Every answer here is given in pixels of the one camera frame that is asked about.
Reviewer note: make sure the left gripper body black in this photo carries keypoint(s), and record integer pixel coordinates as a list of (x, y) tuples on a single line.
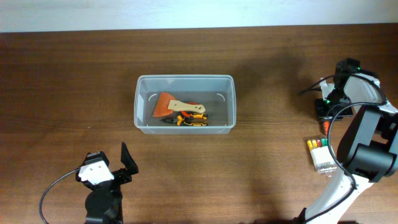
[(121, 177)]

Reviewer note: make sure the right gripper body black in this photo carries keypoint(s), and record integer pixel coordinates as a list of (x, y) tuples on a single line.
[(325, 109)]

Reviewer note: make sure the orange bit holder strip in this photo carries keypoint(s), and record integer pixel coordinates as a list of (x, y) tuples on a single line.
[(326, 126)]

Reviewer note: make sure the clear box of bits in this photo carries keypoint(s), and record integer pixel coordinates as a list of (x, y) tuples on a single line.
[(321, 157)]

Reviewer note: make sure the orange black long-nose pliers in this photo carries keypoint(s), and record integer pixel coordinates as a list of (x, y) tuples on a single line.
[(186, 119)]

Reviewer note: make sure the orange scraper wooden handle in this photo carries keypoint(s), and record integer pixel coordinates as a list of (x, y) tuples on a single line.
[(168, 104)]

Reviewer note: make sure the red handled side cutters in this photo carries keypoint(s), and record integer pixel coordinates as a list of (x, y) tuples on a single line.
[(186, 112)]

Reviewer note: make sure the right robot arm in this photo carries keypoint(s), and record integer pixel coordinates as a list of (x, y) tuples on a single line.
[(360, 146)]

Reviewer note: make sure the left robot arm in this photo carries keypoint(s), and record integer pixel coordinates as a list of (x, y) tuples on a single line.
[(104, 202)]

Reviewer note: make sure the clear plastic container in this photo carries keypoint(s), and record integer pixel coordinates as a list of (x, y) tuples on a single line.
[(215, 92)]

